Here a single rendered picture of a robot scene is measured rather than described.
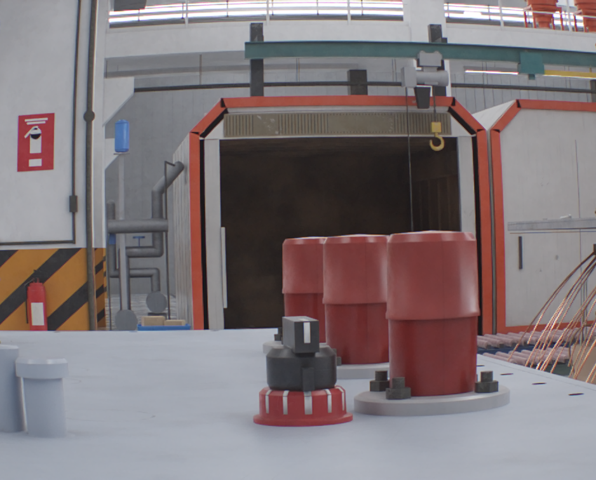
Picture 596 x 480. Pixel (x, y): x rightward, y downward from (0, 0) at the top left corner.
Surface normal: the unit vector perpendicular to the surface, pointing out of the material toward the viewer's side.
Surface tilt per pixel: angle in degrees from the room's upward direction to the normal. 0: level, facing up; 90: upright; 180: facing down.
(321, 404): 88
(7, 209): 90
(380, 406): 90
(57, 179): 90
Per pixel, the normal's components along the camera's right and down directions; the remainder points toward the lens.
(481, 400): 0.55, -0.01
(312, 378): 0.14, 0.00
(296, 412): -0.18, -0.02
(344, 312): -0.48, 0.03
